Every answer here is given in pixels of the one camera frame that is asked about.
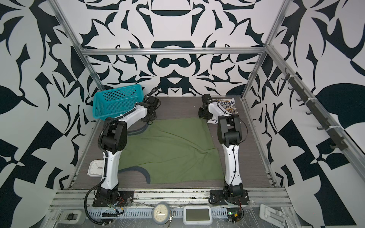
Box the white tank top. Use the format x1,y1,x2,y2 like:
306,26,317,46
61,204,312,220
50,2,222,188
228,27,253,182
208,98,238,124

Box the teal plastic basket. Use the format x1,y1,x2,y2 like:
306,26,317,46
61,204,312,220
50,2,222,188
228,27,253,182
93,85,144,120

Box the green tank top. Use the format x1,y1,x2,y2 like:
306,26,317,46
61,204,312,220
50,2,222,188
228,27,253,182
118,118,224,184

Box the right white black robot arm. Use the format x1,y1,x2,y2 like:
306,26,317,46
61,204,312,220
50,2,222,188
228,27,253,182
198,94,244,197

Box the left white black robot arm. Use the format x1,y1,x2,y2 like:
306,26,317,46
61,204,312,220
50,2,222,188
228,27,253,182
97,96,161,201

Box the small white square clock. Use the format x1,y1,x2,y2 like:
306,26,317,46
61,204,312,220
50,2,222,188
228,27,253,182
87,160,104,178

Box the white digital display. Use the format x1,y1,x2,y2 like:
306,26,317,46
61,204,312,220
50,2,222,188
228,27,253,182
183,205,213,226

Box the small green circuit board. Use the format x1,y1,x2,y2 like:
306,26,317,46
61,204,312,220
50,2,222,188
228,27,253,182
227,208,244,223

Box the round analog clock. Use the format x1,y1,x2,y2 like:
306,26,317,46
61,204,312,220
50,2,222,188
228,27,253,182
152,202,171,225

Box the white plastic stand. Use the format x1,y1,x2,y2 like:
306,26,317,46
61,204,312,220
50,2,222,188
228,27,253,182
259,204,286,228

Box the horizontal aluminium frame bar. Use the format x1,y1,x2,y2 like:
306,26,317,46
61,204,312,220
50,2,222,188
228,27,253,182
81,47,264,56

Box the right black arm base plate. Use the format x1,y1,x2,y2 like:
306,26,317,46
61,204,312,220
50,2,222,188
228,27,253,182
208,190,250,206

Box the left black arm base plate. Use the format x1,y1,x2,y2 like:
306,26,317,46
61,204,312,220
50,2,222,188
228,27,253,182
92,191,135,207

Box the black corrugated cable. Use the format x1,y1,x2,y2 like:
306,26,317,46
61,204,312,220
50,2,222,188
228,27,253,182
84,178,115,226

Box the black wall hook rail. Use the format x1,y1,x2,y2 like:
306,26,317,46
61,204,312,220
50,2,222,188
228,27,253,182
282,68,349,151

